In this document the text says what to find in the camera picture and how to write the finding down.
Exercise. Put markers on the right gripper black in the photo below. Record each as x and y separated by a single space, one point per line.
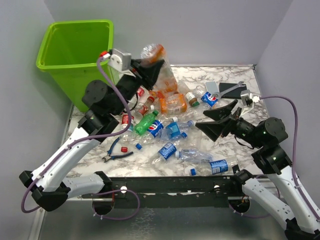
213 129

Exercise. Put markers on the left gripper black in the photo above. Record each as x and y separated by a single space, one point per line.
148 72

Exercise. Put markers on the clear plain bottle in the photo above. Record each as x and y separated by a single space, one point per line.
196 139

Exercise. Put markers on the pepsi bottle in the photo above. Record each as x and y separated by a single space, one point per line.
207 100
156 132

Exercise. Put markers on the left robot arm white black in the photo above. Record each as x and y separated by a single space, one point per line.
48 184

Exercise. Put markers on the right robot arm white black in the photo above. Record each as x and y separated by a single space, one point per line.
297 213

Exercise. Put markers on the green plastic bin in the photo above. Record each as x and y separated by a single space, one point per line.
69 51

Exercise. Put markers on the red label clear bottle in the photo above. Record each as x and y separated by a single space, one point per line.
140 93

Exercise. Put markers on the silver wrench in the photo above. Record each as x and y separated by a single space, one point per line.
218 95

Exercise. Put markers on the black foam block right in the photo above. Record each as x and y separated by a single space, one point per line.
235 94

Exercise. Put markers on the grey rectangular plate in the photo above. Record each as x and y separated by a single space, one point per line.
212 87

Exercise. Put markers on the brown tea bottle green cap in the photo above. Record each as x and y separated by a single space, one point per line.
189 95

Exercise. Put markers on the small red label bottle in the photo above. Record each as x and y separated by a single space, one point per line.
143 110

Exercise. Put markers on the clear crushed water bottle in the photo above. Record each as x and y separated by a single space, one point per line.
194 156

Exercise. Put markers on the blue label crushed bottle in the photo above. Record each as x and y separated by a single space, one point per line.
176 129

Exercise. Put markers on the blue label bottle front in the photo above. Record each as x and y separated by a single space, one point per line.
216 167

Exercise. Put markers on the blue label water bottle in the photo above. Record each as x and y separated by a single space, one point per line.
167 151

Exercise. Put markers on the green plastic bottle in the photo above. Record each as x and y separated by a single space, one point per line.
145 123

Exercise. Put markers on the red white label bottle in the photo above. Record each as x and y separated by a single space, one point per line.
127 136

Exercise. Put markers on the blue bottle cap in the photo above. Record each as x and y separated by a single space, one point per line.
138 146

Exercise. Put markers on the red bottle cap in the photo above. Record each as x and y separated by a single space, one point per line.
124 149

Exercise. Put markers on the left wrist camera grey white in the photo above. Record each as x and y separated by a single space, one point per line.
117 59

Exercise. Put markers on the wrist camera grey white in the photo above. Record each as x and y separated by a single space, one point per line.
248 101
117 59

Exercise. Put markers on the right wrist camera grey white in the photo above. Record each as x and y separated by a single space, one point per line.
248 101

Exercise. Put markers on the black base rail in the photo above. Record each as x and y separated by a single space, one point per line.
171 192

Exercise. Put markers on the blue handled pliers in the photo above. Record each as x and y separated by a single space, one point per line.
114 152

